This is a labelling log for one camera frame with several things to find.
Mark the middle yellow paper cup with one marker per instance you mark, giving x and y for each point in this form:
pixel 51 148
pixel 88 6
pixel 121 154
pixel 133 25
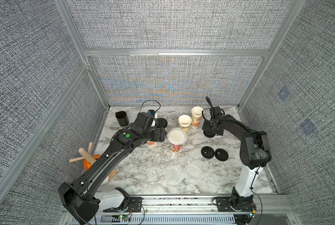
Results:
pixel 185 122

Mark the orange mug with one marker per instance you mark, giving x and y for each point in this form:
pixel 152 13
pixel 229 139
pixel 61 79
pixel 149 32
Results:
pixel 87 165

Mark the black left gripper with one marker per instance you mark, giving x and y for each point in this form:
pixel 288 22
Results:
pixel 159 134

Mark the black cylindrical cup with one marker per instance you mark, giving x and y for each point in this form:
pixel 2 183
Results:
pixel 122 118

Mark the wooden mug tree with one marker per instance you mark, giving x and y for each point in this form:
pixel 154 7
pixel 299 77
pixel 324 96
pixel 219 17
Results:
pixel 87 155

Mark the black plastic cup lid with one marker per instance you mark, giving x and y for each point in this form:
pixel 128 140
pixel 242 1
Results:
pixel 208 134
pixel 162 123
pixel 221 155
pixel 207 152

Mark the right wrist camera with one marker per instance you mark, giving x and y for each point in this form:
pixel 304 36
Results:
pixel 216 112

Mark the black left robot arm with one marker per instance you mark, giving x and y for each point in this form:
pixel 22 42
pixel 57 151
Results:
pixel 78 197

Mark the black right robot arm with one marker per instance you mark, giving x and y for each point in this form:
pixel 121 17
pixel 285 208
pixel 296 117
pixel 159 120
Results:
pixel 254 154

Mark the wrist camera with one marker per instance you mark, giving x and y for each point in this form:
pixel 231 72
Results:
pixel 216 112
pixel 146 120

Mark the red milk tea paper cup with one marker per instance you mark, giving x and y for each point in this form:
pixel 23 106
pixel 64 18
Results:
pixel 176 147

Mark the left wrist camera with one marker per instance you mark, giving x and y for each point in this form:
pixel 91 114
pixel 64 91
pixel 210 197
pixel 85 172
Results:
pixel 146 120

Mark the back right paper cup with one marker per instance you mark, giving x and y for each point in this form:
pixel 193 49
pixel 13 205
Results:
pixel 196 116

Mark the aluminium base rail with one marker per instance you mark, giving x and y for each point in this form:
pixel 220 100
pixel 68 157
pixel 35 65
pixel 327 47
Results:
pixel 266 209

